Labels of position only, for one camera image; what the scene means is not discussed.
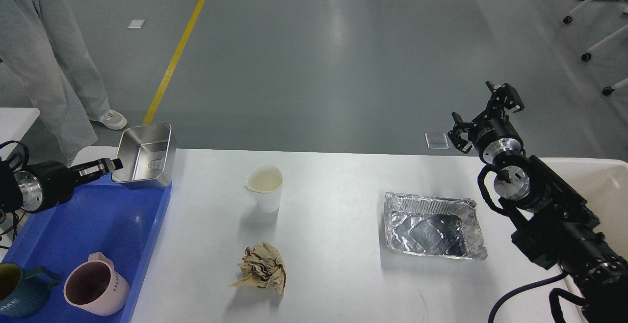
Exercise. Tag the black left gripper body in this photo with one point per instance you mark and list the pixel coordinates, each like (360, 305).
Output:
(45, 185)

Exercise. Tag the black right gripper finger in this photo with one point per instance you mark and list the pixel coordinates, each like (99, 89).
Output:
(462, 144)
(504, 100)

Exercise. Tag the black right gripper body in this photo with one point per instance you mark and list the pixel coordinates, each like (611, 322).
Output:
(494, 137)

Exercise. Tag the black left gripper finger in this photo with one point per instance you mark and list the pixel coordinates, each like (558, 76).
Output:
(86, 179)
(96, 167)

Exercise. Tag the stainless steel rectangular tin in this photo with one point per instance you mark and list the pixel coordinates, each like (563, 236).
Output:
(147, 153)

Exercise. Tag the aluminium foil tray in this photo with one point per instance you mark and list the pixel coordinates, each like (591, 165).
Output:
(433, 226)

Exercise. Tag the pink ribbed mug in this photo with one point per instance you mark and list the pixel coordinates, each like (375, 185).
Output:
(96, 286)

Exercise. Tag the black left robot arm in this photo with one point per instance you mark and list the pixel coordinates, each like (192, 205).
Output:
(10, 195)

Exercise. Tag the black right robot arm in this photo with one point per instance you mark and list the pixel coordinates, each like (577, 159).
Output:
(553, 224)

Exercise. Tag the clear floor plate left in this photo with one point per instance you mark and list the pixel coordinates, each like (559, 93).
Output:
(436, 140)

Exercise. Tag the blue plastic tray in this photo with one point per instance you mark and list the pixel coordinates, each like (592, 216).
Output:
(105, 217)

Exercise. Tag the person in grey trousers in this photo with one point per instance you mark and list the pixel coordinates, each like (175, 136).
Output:
(43, 45)

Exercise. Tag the white plastic bin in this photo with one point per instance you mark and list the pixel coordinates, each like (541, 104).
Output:
(604, 184)

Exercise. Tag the white paper cup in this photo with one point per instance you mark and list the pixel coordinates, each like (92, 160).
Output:
(265, 184)

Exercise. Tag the crumpled brown paper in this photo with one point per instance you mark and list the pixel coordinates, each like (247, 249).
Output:
(262, 267)

